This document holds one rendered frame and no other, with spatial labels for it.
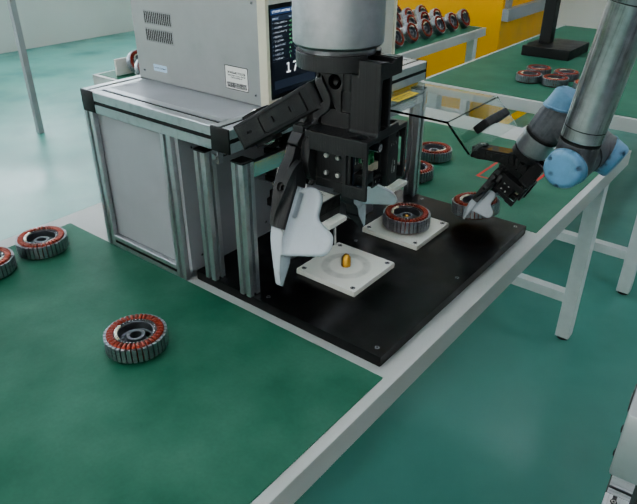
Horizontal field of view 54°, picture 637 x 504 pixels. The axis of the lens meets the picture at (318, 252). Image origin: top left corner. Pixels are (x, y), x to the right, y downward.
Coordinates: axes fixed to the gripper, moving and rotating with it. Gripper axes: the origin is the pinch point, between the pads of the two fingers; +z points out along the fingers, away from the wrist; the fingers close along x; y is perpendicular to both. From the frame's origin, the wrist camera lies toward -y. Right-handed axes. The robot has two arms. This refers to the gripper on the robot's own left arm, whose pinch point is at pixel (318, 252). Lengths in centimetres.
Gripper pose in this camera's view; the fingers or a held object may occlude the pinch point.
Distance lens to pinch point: 62.4
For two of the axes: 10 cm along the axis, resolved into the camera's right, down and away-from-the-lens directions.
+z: 0.0, 8.7, 4.9
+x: 5.6, -4.1, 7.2
